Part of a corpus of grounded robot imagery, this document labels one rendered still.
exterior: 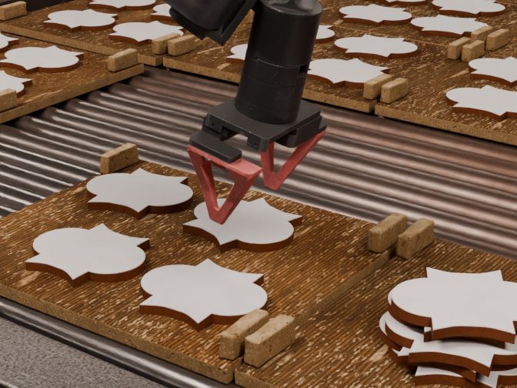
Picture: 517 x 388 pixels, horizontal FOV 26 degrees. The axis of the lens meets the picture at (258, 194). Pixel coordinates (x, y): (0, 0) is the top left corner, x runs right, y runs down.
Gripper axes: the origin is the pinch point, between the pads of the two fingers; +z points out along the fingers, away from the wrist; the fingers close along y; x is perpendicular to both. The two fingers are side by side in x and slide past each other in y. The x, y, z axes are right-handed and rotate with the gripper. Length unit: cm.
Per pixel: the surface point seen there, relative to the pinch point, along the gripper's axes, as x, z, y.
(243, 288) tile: -1.2, 10.7, 1.6
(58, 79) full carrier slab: 61, 26, 48
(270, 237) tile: 2.4, 11.4, 13.1
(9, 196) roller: 38.4, 23.2, 12.5
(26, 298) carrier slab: 17.2, 16.9, -8.8
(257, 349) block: -8.8, 8.2, -8.9
